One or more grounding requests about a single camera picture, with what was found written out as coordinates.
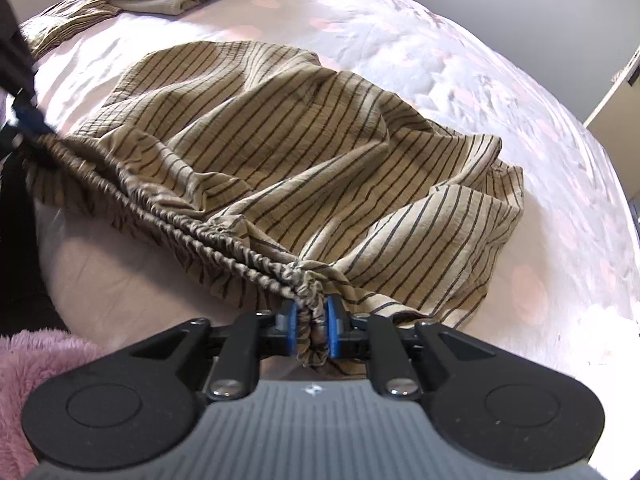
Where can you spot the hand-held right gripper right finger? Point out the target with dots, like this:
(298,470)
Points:
(332,331)

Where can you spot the beige striped pants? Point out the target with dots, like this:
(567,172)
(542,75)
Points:
(275,135)

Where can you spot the cream wardrobe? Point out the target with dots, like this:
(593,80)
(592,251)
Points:
(617,85)

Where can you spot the pink fluffy blanket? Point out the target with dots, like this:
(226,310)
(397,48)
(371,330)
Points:
(30,375)

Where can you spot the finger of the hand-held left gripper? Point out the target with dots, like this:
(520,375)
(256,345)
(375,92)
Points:
(29,119)

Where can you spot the beige striped folded garment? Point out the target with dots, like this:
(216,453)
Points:
(65,22)

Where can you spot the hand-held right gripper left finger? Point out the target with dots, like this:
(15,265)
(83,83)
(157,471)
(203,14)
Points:
(294,331)

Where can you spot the white pink-dotted bed sheet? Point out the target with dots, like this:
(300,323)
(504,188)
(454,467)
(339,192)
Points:
(425,50)

